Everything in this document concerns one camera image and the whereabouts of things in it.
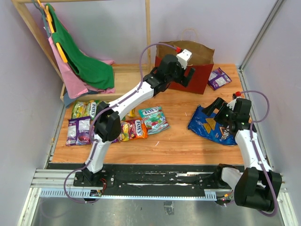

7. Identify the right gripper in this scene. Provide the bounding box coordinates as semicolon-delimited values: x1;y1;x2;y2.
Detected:
201;97;236;128

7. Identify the red brown paper bag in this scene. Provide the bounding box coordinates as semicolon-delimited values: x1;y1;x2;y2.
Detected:
165;39;215;94

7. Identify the purple snack bag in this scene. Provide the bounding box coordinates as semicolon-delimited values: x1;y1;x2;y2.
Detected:
65;116;91;146
207;67;232;90

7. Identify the blue snack pack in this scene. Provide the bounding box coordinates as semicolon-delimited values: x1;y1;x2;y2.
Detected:
187;105;237;146

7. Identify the teal mint Fox's candy bag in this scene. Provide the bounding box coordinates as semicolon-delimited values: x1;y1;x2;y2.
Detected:
138;106;170;135

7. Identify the yellow snack pack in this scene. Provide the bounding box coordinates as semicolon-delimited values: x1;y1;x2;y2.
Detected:
127;108;136;118

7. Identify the orange Fox's candy bag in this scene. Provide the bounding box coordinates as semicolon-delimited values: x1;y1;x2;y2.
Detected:
118;118;148;142

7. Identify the purple Fox's candy bag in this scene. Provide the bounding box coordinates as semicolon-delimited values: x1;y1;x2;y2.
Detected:
89;127;119;145

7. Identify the green Fox's candy bag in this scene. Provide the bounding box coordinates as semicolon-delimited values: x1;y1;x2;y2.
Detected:
71;100;100;120

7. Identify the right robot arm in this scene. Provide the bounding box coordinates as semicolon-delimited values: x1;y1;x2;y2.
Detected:
202;97;282;216

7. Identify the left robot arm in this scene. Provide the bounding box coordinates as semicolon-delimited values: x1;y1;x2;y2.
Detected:
80;49;195;186

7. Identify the wooden clothes rack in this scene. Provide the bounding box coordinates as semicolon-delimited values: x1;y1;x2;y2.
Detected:
12;0;153;101

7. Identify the green shirt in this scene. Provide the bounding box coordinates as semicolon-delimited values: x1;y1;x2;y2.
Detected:
46;3;114;89

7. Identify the pink shirt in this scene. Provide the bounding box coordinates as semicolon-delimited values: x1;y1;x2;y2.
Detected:
48;37;115;99

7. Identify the blue grey cloth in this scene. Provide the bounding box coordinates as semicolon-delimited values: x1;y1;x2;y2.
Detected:
63;92;79;108

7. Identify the yellow hanger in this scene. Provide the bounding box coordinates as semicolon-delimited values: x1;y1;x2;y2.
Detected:
36;0;68;64

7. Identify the grey hanger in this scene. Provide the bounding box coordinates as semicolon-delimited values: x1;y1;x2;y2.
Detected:
32;0;55;37

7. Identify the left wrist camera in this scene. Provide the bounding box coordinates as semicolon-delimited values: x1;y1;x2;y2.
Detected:
176;49;192;69

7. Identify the aluminium frame post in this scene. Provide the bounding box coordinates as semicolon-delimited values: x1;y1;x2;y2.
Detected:
238;0;286;71

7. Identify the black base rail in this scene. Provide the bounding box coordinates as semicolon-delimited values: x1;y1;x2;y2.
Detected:
73;164;230;199

